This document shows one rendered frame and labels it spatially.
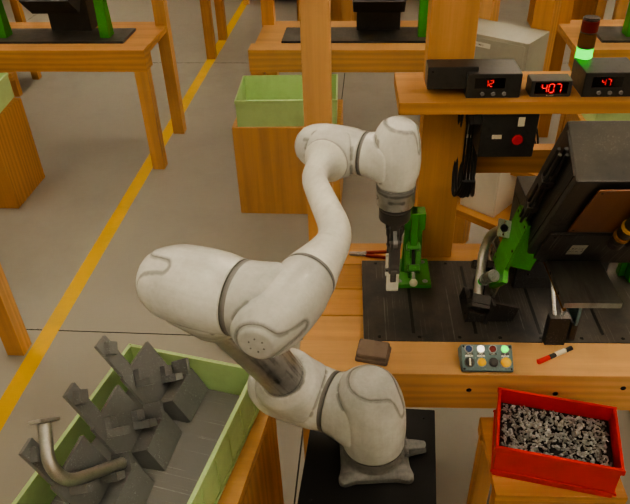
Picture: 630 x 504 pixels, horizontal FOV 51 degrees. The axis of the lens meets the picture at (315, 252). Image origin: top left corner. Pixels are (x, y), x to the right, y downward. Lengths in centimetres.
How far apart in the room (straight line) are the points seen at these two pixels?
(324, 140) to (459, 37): 76
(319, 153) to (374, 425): 62
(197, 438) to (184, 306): 90
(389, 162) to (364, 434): 62
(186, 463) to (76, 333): 192
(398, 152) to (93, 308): 266
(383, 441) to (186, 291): 70
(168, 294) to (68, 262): 316
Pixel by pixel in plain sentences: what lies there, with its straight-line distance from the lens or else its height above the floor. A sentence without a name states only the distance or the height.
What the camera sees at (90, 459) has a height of 99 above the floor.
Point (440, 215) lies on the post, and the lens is 236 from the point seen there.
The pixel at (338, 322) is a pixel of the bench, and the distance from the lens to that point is 216.
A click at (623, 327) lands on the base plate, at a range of 230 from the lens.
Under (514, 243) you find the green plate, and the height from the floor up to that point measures 119.
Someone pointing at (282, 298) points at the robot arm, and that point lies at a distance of 100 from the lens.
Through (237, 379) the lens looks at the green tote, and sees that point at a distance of 197.
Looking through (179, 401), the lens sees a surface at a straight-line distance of 194.
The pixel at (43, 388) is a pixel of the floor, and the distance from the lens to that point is 346.
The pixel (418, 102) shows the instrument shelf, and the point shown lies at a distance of 202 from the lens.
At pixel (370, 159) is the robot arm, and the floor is 165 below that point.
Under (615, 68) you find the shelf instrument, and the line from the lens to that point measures 218.
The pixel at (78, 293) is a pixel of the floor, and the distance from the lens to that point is 395.
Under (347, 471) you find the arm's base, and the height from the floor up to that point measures 96.
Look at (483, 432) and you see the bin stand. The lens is 200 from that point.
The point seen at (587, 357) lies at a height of 90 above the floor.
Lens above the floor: 233
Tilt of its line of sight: 36 degrees down
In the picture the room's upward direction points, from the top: 2 degrees counter-clockwise
